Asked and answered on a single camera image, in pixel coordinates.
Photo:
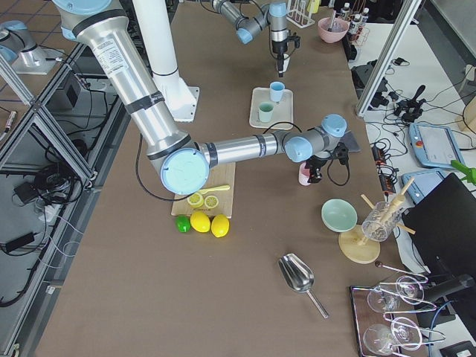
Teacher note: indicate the wooden mug tree stand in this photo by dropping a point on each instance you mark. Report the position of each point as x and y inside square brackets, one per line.
[360, 249]

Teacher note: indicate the dark grey cloth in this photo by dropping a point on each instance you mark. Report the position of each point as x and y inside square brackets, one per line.
[349, 140]

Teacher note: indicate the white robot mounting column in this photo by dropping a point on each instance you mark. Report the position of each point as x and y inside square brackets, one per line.
[154, 24]

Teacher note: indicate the metal scoop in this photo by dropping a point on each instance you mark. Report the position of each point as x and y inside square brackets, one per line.
[300, 278]

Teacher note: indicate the wine glass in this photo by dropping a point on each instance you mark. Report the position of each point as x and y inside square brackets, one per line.
[410, 290]
[406, 333]
[382, 301]

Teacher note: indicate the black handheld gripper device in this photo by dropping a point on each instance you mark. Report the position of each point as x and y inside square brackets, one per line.
[410, 110]

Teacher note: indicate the blue plastic cup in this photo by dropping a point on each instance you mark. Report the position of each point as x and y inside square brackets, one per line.
[276, 90]

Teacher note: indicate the pink plastic cup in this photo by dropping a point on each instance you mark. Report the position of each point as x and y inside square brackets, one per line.
[303, 174]

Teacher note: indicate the yellow plastic knife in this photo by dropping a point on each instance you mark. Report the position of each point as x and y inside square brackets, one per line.
[224, 187]

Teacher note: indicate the blue teach pendant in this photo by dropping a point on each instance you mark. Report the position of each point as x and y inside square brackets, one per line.
[434, 146]
[424, 182]

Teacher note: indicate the green plastic cup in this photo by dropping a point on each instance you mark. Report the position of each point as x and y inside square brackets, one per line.
[265, 112]

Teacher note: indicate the metal muddler stick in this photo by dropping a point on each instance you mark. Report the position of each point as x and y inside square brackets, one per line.
[331, 21]

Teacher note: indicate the white wire cup rack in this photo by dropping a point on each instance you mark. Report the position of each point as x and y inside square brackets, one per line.
[298, 15]

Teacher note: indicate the lemon slice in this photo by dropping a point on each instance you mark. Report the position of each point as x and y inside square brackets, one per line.
[211, 201]
[196, 200]

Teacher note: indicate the green lime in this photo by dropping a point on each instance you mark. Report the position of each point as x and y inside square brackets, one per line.
[183, 224]

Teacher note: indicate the mint green bowl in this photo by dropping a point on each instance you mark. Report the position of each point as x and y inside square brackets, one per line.
[339, 215]

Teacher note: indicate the yellow lemon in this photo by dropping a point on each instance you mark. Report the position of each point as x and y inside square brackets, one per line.
[220, 226]
[200, 221]

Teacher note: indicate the black plastic housing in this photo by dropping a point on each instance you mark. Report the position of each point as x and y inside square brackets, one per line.
[361, 75]

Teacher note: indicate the yellow cup on rack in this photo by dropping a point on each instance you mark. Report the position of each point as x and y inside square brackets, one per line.
[313, 6]

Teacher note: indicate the clear glass on stand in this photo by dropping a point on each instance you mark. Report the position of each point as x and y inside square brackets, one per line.
[377, 229]

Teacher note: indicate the pink bowl with ice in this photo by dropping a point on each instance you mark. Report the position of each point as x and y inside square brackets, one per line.
[338, 31]

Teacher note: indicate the aluminium frame post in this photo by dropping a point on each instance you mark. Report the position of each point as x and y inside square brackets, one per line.
[396, 34]

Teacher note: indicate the wooden cutting board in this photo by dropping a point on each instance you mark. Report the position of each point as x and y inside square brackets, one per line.
[223, 174]

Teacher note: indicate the cream plastic tray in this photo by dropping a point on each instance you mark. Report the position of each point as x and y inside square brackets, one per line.
[282, 117]

